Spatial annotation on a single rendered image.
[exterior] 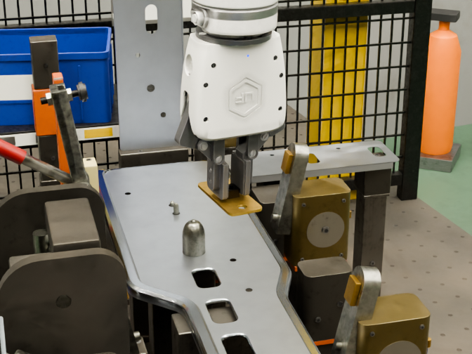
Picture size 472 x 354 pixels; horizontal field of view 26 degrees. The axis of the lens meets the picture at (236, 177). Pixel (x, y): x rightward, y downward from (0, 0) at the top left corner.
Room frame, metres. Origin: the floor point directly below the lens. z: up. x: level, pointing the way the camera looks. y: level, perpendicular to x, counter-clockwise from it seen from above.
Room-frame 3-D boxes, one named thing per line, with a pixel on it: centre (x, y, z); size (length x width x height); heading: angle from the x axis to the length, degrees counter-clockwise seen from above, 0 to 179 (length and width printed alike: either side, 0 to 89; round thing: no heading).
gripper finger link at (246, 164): (0.98, -0.02, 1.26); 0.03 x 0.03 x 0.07; 27
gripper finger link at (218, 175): (0.96, 0.03, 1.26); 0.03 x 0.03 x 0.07; 27
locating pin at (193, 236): (1.27, 0.06, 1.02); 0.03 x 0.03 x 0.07
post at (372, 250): (1.64, -0.24, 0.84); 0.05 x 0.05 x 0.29; 14
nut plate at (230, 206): (0.97, 0.01, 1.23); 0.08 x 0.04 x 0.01; 27
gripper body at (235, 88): (0.97, 0.00, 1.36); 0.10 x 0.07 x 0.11; 117
